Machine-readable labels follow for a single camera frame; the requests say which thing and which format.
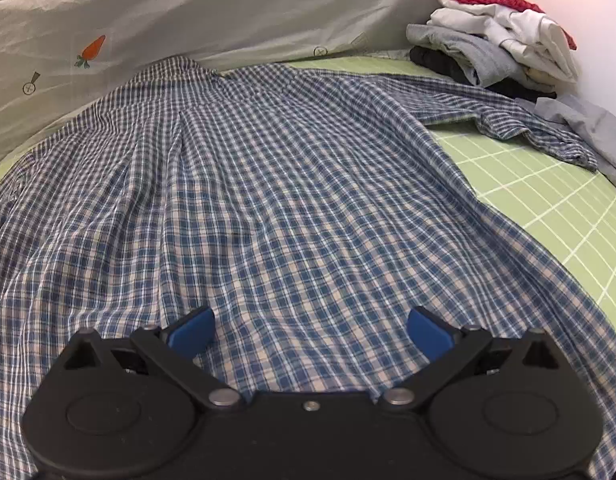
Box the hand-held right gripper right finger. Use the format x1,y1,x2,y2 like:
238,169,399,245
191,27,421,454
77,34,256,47
378,306,563,411

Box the green grid mat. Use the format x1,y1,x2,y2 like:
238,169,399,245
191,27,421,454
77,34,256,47
0,50,616,323

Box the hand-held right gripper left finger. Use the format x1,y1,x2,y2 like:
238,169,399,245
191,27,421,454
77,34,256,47
60,306,245,411

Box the blue plaid shirt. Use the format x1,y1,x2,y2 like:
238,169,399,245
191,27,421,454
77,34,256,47
0,56,616,480

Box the grey carrot-print quilt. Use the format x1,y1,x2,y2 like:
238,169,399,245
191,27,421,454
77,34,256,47
0,0,506,171

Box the black garment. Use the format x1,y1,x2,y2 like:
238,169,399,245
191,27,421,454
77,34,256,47
409,46,558,101

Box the light grey garment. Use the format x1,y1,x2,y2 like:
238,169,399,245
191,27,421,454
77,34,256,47
518,94,616,193

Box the white garment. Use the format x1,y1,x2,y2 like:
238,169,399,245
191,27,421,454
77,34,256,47
428,0,581,83

